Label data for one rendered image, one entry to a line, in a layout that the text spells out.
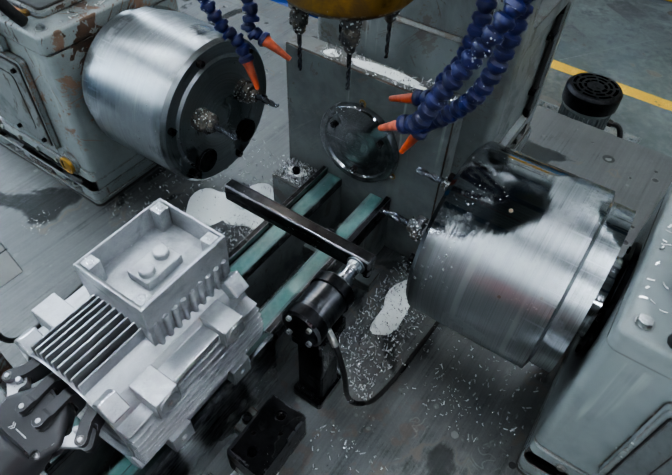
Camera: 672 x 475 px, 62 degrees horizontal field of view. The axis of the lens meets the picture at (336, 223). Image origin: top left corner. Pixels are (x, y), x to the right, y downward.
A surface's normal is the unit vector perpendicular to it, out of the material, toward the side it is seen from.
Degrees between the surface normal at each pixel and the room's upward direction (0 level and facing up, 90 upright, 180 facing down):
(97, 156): 90
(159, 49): 21
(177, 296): 90
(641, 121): 0
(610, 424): 90
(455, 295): 77
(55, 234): 0
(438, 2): 90
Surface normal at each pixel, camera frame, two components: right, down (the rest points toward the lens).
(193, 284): 0.82, 0.43
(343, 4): -0.04, 0.73
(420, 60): -0.57, 0.59
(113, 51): -0.30, -0.20
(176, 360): 0.04, -0.68
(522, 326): -0.54, 0.43
